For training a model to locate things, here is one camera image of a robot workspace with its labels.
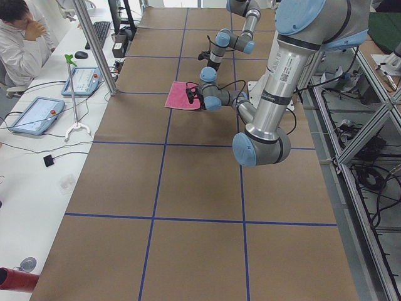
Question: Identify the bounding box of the black keyboard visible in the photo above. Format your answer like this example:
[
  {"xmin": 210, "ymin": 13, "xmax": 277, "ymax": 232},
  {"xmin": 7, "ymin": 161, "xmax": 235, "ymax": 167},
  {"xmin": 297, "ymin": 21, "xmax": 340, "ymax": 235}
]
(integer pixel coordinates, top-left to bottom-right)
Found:
[{"xmin": 93, "ymin": 21, "xmax": 110, "ymax": 48}]

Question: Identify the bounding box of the small black square pad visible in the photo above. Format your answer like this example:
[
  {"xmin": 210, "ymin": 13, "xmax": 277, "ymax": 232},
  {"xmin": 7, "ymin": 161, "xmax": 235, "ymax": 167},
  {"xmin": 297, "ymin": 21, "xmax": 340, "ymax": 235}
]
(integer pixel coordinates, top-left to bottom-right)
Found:
[{"xmin": 43, "ymin": 154, "xmax": 55, "ymax": 167}]

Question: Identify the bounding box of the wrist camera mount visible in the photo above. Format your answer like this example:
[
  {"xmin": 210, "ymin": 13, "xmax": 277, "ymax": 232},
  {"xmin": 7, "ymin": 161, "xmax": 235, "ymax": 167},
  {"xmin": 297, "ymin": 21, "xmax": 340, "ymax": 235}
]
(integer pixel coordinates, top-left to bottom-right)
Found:
[
  {"xmin": 185, "ymin": 82, "xmax": 199, "ymax": 104},
  {"xmin": 197, "ymin": 50, "xmax": 211, "ymax": 61}
]

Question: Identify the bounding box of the seated person in white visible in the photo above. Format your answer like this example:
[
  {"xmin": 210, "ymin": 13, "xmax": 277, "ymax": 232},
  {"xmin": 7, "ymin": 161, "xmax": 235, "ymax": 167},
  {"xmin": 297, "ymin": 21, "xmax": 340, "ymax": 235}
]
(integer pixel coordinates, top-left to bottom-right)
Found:
[{"xmin": 1, "ymin": 1, "xmax": 56, "ymax": 87}]

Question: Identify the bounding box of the black computer mouse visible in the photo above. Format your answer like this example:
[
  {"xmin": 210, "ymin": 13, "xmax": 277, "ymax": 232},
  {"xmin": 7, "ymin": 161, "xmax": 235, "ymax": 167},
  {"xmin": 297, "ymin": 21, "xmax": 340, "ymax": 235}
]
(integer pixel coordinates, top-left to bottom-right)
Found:
[{"xmin": 74, "ymin": 51, "xmax": 88, "ymax": 60}]

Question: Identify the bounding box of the red cylinder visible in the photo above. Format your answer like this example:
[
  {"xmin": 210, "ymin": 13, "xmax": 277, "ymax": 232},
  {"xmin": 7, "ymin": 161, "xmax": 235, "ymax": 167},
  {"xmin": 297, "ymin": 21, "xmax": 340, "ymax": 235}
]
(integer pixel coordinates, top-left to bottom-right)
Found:
[{"xmin": 1, "ymin": 267, "xmax": 39, "ymax": 293}]

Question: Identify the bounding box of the far blue teach pendant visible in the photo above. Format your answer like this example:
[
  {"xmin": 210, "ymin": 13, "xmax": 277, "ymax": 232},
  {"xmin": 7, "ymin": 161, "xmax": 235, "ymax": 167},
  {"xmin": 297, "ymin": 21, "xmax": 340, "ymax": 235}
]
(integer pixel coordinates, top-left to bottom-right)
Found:
[{"xmin": 71, "ymin": 67, "xmax": 102, "ymax": 97}]

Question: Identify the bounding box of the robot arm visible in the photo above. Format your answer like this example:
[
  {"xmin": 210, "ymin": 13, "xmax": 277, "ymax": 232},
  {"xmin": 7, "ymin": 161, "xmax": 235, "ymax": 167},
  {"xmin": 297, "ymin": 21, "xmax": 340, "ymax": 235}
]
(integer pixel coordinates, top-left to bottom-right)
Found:
[
  {"xmin": 207, "ymin": 0, "xmax": 261, "ymax": 71},
  {"xmin": 195, "ymin": 1, "xmax": 371, "ymax": 166}
]

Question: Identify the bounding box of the blue teach pendant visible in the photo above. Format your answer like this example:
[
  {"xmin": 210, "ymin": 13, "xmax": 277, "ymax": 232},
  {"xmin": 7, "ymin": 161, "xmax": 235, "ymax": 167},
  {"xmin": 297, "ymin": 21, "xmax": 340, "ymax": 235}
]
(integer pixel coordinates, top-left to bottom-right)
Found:
[
  {"xmin": 71, "ymin": 67, "xmax": 102, "ymax": 97},
  {"xmin": 9, "ymin": 97, "xmax": 65, "ymax": 135}
]

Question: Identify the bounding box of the near blue teach pendant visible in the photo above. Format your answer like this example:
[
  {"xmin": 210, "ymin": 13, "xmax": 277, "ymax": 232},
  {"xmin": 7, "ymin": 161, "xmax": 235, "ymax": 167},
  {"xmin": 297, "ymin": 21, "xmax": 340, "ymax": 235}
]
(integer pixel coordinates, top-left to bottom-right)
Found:
[{"xmin": 9, "ymin": 97, "xmax": 65, "ymax": 135}]

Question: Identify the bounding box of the black box with label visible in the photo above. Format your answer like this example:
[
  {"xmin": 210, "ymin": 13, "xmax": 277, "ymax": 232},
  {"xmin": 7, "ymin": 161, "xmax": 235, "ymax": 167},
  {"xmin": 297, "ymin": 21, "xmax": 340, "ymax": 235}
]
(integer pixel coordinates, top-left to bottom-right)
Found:
[{"xmin": 112, "ymin": 34, "xmax": 128, "ymax": 58}]

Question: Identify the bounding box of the round metal disc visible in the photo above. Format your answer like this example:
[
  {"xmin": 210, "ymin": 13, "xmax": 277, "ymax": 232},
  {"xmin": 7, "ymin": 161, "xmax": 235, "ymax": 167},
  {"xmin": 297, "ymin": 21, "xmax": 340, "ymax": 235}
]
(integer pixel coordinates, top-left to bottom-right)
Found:
[{"xmin": 18, "ymin": 257, "xmax": 37, "ymax": 273}]

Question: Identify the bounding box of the aluminium frame rack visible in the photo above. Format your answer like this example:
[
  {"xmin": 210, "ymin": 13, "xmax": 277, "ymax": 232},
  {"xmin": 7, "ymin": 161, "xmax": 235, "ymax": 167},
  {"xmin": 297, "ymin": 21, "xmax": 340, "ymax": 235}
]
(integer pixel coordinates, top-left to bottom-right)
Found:
[{"xmin": 299, "ymin": 44, "xmax": 400, "ymax": 300}]

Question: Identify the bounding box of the pink square towel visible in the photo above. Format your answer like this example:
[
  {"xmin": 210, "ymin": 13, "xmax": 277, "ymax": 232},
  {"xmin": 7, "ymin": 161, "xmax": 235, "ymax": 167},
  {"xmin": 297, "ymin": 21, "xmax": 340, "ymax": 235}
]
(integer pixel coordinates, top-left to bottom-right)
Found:
[{"xmin": 165, "ymin": 82, "xmax": 201, "ymax": 110}]

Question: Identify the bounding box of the aluminium frame post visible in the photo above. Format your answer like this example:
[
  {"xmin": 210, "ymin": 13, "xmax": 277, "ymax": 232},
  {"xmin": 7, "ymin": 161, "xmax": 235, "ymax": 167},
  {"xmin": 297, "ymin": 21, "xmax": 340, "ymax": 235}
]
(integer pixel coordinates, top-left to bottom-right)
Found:
[{"xmin": 72, "ymin": 0, "xmax": 117, "ymax": 97}]

